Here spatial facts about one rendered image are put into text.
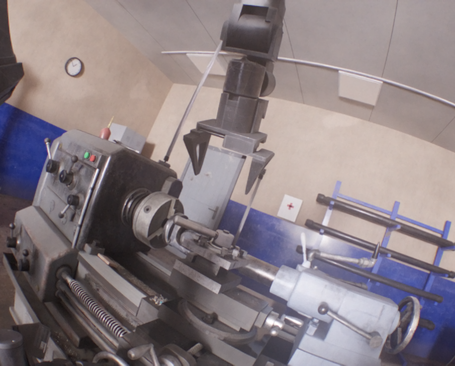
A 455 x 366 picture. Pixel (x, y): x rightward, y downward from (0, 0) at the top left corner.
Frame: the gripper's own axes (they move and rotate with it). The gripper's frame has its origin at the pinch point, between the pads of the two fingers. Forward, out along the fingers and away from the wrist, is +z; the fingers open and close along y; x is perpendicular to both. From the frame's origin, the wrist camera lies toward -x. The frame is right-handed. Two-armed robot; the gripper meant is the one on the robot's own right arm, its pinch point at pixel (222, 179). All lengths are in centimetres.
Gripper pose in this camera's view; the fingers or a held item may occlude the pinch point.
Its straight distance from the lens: 41.9
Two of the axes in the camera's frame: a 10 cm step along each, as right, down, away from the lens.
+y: -9.0, -3.4, 2.8
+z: -2.0, 8.9, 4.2
